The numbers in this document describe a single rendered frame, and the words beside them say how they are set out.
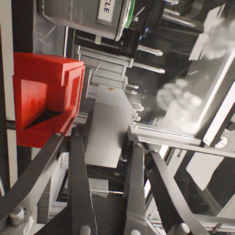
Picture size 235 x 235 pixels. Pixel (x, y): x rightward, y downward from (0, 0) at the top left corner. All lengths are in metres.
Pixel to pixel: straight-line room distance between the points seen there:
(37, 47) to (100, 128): 0.16
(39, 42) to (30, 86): 0.08
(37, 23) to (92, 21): 0.08
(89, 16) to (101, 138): 0.17
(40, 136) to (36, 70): 0.09
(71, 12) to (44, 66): 0.09
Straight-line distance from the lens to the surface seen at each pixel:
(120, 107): 0.17
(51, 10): 0.25
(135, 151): 0.16
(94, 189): 0.85
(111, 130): 0.18
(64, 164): 0.65
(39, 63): 0.19
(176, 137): 0.49
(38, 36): 0.26
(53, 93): 0.29
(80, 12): 0.25
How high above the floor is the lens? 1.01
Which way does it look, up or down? 9 degrees up
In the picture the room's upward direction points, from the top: 101 degrees clockwise
